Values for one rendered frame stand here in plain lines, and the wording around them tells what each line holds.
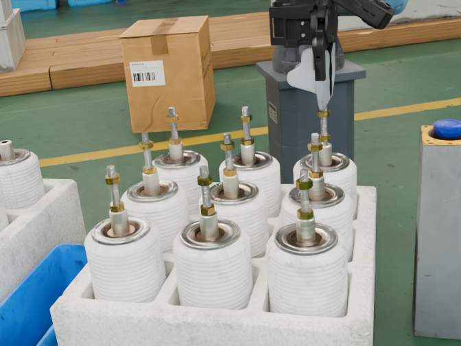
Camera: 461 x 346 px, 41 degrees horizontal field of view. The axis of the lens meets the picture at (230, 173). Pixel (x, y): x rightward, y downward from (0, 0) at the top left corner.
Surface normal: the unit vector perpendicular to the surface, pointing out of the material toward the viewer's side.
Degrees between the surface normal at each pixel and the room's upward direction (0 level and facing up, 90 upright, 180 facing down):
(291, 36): 90
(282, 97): 90
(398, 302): 0
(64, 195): 90
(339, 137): 90
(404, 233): 0
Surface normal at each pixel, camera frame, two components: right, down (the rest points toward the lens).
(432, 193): -0.23, 0.40
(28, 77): 0.22, 0.36
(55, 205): 0.97, 0.03
